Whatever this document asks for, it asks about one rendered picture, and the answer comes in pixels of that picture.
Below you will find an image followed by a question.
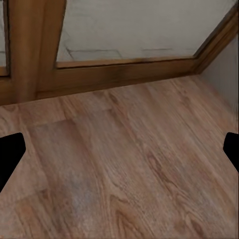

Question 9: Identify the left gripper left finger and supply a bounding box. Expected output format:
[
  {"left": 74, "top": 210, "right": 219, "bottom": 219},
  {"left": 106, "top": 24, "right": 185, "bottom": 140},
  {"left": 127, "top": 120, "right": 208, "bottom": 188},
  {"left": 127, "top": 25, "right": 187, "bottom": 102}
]
[{"left": 0, "top": 132, "right": 26, "bottom": 192}]

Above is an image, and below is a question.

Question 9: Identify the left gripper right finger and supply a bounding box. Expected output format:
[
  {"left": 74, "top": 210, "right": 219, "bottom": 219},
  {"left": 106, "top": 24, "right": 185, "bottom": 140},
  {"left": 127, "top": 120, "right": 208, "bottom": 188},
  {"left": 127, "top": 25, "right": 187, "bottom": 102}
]
[{"left": 223, "top": 132, "right": 239, "bottom": 173}]

